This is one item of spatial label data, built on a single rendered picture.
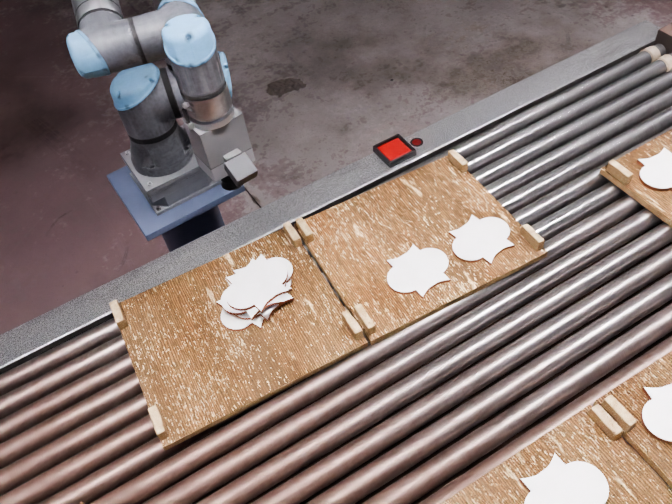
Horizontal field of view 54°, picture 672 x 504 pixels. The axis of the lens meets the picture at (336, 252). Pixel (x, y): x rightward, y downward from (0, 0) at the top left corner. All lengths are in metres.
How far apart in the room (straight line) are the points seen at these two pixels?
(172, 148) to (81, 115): 2.07
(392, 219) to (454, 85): 1.96
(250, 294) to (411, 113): 2.02
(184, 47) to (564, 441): 0.86
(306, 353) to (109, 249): 1.75
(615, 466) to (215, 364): 0.71
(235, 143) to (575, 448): 0.76
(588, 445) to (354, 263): 0.55
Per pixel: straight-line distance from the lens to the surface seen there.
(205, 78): 1.06
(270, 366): 1.24
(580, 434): 1.19
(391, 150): 1.59
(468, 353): 1.25
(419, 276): 1.31
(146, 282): 1.46
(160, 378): 1.29
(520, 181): 1.55
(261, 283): 1.30
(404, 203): 1.46
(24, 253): 3.06
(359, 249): 1.37
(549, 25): 3.78
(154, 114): 1.54
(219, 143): 1.13
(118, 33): 1.14
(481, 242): 1.37
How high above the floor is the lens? 1.99
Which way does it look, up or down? 50 degrees down
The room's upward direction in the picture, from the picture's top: 9 degrees counter-clockwise
